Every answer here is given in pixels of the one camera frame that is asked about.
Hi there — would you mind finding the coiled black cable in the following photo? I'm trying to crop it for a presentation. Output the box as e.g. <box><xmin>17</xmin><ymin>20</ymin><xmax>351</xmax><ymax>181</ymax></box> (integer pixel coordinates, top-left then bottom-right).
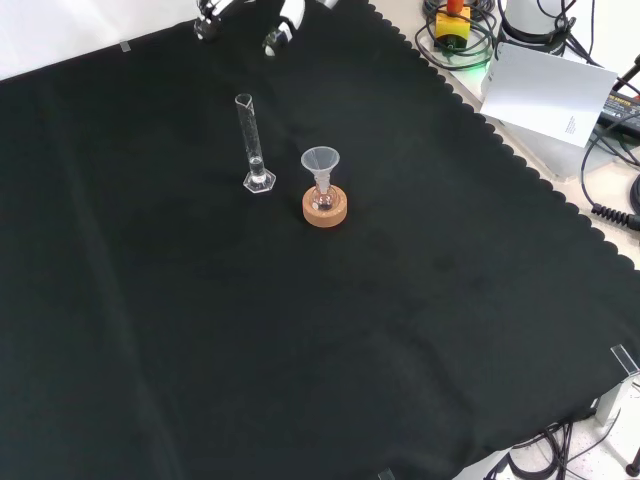
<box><xmin>591</xmin><ymin>201</ymin><xmax>640</xmax><ymax>230</ymax></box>

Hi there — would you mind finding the clear glass graduated cylinder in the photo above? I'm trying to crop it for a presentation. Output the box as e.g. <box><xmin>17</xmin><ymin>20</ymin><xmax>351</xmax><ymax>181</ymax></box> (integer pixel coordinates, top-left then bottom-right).
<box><xmin>234</xmin><ymin>93</ymin><xmax>278</xmax><ymax>195</ymax></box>

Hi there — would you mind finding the cork ring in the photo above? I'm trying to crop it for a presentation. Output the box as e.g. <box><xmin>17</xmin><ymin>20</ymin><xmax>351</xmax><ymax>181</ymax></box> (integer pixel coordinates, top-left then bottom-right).
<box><xmin>301</xmin><ymin>185</ymin><xmax>349</xmax><ymax>229</ymax></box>

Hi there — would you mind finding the yellow stop button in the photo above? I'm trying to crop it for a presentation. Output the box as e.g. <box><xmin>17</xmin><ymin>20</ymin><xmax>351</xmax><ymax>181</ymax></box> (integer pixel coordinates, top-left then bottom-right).
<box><xmin>433</xmin><ymin>0</ymin><xmax>473</xmax><ymax>54</ymax></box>

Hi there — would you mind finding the grey metal bracket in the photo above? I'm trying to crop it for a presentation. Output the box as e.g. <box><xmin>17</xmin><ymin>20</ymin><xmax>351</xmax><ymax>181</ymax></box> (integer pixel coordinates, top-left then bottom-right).
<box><xmin>593</xmin><ymin>374</ymin><xmax>640</xmax><ymax>428</ymax></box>

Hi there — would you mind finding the clear plastic funnel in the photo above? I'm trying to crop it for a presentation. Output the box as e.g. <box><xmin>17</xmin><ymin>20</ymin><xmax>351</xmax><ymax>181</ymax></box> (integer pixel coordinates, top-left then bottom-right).
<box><xmin>300</xmin><ymin>146</ymin><xmax>342</xmax><ymax>194</ymax></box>

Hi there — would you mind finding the pale board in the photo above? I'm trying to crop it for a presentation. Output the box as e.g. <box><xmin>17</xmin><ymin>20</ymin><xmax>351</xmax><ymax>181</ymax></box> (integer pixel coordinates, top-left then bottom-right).
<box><xmin>478</xmin><ymin>41</ymin><xmax>620</xmax><ymax>150</ymax></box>

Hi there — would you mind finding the black cable bundle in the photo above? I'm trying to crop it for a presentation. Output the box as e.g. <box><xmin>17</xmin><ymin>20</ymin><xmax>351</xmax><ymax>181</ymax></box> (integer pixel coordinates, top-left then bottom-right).
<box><xmin>482</xmin><ymin>419</ymin><xmax>577</xmax><ymax>480</ymax></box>

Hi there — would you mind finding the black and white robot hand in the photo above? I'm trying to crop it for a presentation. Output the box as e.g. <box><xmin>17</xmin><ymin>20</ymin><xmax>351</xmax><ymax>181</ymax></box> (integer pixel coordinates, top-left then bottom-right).
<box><xmin>192</xmin><ymin>0</ymin><xmax>342</xmax><ymax>58</ymax></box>

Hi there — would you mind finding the black power adapter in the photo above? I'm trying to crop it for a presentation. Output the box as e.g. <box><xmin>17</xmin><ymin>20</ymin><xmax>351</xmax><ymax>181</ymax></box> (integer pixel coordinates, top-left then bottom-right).
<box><xmin>601</xmin><ymin>92</ymin><xmax>640</xmax><ymax>133</ymax></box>

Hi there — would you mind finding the black bench cloth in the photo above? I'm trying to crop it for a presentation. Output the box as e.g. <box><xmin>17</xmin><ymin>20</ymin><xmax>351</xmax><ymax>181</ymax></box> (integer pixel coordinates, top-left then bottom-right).
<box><xmin>0</xmin><ymin>0</ymin><xmax>640</xmax><ymax>480</ymax></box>

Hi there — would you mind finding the small round-bottom glass flask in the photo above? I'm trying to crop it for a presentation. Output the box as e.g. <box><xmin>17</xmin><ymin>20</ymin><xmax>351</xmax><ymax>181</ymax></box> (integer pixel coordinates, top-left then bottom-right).
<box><xmin>310</xmin><ymin>182</ymin><xmax>336</xmax><ymax>213</ymax></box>

